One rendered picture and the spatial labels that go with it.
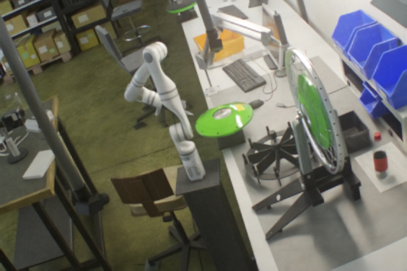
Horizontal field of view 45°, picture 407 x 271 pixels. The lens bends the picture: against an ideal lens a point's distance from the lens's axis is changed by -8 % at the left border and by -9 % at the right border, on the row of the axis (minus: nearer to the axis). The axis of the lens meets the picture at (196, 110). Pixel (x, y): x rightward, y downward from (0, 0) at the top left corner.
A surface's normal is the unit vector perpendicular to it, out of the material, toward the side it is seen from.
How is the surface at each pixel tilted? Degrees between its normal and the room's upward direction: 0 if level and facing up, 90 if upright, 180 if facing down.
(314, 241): 0
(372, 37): 88
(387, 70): 88
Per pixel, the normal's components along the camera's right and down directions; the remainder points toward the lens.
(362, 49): 0.10, 0.43
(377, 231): -0.31, -0.83
